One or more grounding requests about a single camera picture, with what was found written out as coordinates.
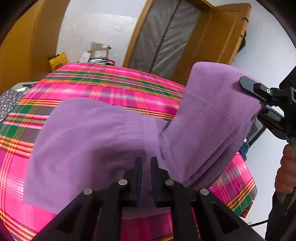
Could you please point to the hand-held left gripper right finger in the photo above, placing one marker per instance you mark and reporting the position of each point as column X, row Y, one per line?
column 153, row 182

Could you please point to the dark hanging garment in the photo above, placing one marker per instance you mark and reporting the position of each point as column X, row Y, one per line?
column 242, row 40

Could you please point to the pale green table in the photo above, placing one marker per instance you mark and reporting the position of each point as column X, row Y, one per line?
column 25, row 86

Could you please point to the pink plaid tablecloth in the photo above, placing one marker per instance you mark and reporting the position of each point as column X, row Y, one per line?
column 92, row 85

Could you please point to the door frame with plastic curtain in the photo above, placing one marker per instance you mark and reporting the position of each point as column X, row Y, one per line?
column 166, row 39

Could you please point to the purple patterned cloth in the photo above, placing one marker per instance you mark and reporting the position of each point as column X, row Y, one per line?
column 9, row 104

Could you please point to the blue denim bag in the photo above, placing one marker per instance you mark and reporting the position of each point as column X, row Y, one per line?
column 244, row 147

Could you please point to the wooden door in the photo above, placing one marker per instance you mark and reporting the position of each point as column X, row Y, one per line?
column 219, row 41

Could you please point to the wooden wardrobe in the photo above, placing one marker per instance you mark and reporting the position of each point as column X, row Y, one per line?
column 27, row 46

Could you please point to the yellow bag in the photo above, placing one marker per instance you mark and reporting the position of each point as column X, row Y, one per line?
column 57, row 62

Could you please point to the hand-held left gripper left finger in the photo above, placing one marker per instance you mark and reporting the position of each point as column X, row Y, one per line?
column 138, row 182

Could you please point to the person's right hand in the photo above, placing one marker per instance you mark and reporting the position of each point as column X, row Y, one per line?
column 285, row 176

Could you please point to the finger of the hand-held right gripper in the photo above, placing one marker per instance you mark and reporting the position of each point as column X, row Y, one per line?
column 256, row 89
column 274, row 122

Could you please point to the person's right forearm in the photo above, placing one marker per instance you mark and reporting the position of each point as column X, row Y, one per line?
column 282, row 220

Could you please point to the purple fleece pants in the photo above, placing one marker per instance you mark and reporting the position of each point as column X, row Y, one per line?
column 104, row 139

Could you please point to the small white box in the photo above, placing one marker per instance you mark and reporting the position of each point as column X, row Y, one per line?
column 85, row 57

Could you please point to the brown cardboard box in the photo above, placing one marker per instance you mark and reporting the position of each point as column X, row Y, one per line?
column 100, row 51

